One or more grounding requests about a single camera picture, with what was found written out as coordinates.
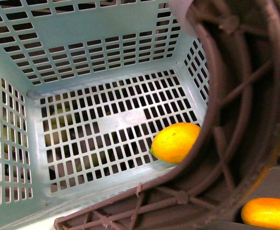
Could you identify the yellow lemon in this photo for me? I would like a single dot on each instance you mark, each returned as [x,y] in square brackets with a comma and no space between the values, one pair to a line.
[174,142]

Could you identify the light blue plastic basket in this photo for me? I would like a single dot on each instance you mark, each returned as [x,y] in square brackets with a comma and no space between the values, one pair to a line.
[85,85]

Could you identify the brown basket handle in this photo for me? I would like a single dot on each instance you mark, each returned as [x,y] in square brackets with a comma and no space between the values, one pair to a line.
[240,136]

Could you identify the yellow mango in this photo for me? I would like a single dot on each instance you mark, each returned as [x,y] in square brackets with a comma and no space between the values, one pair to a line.
[262,212]

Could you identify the white zip tie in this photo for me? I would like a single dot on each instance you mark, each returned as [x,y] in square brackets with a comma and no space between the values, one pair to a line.
[180,8]

